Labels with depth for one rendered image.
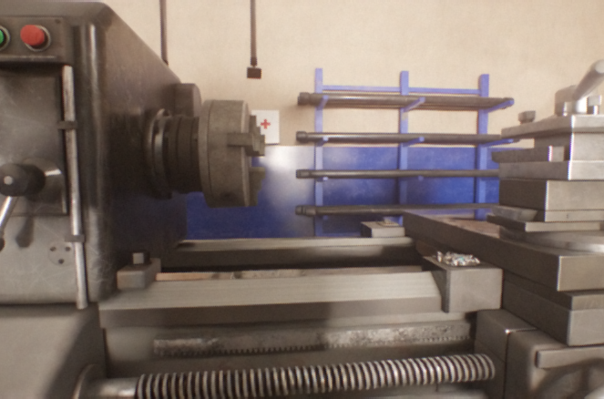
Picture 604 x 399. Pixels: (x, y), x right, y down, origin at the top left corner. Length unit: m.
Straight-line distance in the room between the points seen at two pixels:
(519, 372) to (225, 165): 0.61
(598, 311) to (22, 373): 0.79
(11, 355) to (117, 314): 0.14
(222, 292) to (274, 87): 3.43
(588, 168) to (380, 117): 3.50
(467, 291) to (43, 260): 0.71
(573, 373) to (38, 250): 0.83
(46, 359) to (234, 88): 3.56
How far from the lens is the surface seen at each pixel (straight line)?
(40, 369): 0.58
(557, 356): 0.61
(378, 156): 4.00
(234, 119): 0.69
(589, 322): 0.63
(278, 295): 0.60
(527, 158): 0.70
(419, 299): 0.65
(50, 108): 0.61
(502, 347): 0.65
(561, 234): 0.65
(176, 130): 0.74
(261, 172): 0.79
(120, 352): 0.70
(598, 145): 0.72
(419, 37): 4.47
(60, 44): 0.61
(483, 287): 0.68
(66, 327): 0.61
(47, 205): 0.61
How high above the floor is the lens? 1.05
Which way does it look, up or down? 5 degrees down
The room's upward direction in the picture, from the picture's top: straight up
